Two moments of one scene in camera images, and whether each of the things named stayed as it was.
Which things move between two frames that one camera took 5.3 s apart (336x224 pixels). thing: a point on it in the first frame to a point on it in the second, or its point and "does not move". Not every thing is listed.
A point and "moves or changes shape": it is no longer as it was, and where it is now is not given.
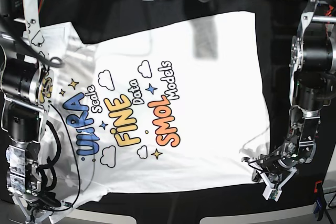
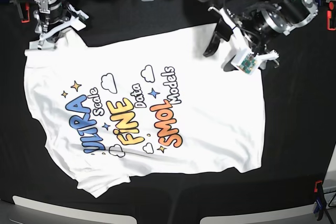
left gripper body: x=24 y=177 to x=49 y=23
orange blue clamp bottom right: x=321 y=206 does not move
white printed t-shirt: x=182 y=105 moves or changes shape
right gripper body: x=276 y=167 to x=260 y=23
